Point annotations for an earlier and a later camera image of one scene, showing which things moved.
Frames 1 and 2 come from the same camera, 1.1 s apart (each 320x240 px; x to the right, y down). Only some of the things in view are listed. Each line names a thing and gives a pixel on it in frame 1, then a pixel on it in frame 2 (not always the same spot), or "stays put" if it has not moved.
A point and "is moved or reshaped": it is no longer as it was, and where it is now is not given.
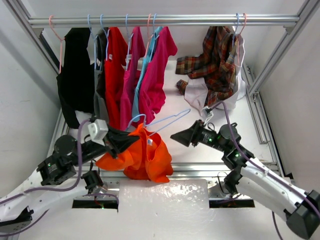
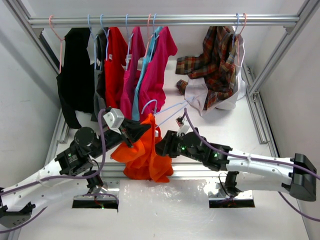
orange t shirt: [148, 158] is moved or reshaped
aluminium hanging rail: [287, 20] stays put
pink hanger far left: [61, 40] stays put
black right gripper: [192, 136] to [167, 146]
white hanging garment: [196, 90] stays put
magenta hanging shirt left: [130, 77] stays put
